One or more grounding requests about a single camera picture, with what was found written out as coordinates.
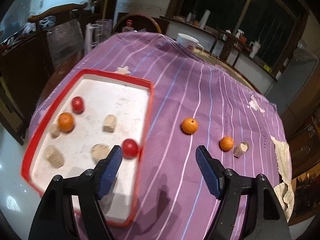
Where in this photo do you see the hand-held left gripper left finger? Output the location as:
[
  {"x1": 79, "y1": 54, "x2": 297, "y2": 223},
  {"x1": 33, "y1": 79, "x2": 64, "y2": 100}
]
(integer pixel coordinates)
[{"x1": 29, "y1": 145, "x2": 123, "y2": 240}]

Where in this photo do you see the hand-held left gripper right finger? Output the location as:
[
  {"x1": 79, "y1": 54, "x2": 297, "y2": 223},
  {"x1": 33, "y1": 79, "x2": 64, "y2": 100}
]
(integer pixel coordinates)
[{"x1": 195, "y1": 145, "x2": 292, "y2": 240}]

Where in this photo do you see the large red tomato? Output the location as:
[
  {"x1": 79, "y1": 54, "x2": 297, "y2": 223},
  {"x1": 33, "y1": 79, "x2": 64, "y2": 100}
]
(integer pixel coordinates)
[{"x1": 121, "y1": 138, "x2": 139, "y2": 158}]

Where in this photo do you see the small orange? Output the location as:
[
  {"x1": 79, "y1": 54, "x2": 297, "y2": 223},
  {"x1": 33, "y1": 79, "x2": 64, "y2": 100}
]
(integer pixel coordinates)
[
  {"x1": 219, "y1": 136, "x2": 234, "y2": 152},
  {"x1": 58, "y1": 113, "x2": 75, "y2": 132}
]

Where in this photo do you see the large orange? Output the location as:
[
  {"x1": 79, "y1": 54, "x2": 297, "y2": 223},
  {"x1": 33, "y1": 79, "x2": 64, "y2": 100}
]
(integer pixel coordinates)
[{"x1": 181, "y1": 117, "x2": 198, "y2": 135}]

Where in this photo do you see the large beige fibrous chunk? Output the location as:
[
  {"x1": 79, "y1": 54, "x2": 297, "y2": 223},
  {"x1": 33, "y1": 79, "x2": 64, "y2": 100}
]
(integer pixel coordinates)
[{"x1": 44, "y1": 145, "x2": 65, "y2": 168}]

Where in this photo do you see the red rimmed white tray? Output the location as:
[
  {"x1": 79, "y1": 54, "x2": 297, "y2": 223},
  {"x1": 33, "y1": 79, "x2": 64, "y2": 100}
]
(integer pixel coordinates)
[{"x1": 20, "y1": 69, "x2": 154, "y2": 228}]

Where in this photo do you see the small beige fibrous chunk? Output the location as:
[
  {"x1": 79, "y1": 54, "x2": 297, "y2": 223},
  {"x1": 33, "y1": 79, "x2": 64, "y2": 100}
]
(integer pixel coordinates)
[{"x1": 49, "y1": 123, "x2": 61, "y2": 138}]

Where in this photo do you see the small red tomato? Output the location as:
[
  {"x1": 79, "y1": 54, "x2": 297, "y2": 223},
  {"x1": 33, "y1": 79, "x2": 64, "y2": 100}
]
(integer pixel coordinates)
[{"x1": 71, "y1": 96, "x2": 84, "y2": 113}]

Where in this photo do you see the cream fluffy towel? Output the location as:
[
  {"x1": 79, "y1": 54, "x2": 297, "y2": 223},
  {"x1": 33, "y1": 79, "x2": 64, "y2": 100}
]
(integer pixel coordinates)
[{"x1": 270, "y1": 135, "x2": 296, "y2": 222}]

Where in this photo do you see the purple striped cloth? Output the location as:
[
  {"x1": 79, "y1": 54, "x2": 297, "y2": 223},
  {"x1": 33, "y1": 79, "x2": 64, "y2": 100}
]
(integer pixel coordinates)
[{"x1": 27, "y1": 31, "x2": 287, "y2": 240}]

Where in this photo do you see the wooden cabinet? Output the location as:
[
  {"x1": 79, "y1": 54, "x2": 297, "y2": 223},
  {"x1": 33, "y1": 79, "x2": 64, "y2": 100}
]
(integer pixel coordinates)
[{"x1": 285, "y1": 115, "x2": 320, "y2": 178}]

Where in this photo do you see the grey refrigerator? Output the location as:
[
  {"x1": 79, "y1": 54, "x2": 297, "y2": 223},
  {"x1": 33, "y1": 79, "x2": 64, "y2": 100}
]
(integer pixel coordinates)
[{"x1": 265, "y1": 45, "x2": 320, "y2": 120}]

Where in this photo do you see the dark wooden chair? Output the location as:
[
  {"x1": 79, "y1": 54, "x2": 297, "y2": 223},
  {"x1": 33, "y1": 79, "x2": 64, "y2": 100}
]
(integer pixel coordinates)
[{"x1": 215, "y1": 29, "x2": 250, "y2": 65}]

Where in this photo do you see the white cartoon mug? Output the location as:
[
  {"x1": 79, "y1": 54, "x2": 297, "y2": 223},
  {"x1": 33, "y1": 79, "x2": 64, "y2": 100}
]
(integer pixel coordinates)
[{"x1": 176, "y1": 33, "x2": 205, "y2": 53}]

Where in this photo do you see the clear plastic pitcher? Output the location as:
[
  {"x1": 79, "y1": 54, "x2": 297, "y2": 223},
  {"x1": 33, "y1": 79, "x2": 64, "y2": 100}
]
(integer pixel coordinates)
[{"x1": 94, "y1": 19, "x2": 112, "y2": 47}]

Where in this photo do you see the dark wooden armchair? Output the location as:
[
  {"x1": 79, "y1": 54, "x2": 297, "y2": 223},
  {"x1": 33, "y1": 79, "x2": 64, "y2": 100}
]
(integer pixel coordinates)
[{"x1": 27, "y1": 3, "x2": 88, "y2": 68}]

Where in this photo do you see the red capped bottle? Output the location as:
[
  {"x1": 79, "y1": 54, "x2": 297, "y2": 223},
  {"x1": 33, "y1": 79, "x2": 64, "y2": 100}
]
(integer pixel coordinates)
[{"x1": 122, "y1": 19, "x2": 134, "y2": 33}]

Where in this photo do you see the wooden hoop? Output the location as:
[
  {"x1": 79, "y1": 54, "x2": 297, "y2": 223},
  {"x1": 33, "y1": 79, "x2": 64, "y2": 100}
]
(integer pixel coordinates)
[{"x1": 112, "y1": 12, "x2": 163, "y2": 34}]

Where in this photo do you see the stack of white cups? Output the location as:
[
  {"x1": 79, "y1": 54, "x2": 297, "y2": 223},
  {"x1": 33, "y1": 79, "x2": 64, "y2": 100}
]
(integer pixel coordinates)
[{"x1": 199, "y1": 9, "x2": 212, "y2": 28}]

